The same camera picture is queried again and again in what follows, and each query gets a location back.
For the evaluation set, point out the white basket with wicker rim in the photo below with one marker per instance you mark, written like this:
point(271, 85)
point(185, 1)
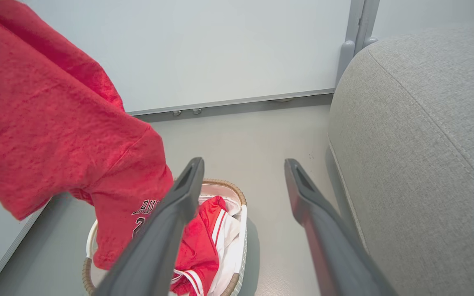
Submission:
point(237, 190)

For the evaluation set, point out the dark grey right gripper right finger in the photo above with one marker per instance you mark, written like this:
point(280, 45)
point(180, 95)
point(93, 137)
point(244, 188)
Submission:
point(335, 255)

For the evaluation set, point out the grey fabric sofa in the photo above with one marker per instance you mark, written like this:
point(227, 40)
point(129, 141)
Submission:
point(418, 144)

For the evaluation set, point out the red jersey with white stripes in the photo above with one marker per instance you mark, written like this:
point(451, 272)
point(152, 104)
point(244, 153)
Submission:
point(198, 246)

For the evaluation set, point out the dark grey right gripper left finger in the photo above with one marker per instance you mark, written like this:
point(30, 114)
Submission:
point(154, 255)

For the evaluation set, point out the white cloth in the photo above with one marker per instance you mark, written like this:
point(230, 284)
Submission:
point(229, 238)

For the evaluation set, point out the red T-shirt with black print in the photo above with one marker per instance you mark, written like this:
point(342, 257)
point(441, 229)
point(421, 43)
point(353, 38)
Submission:
point(56, 123)

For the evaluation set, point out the grey partition post pair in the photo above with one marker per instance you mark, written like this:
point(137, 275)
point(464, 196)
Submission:
point(358, 24)

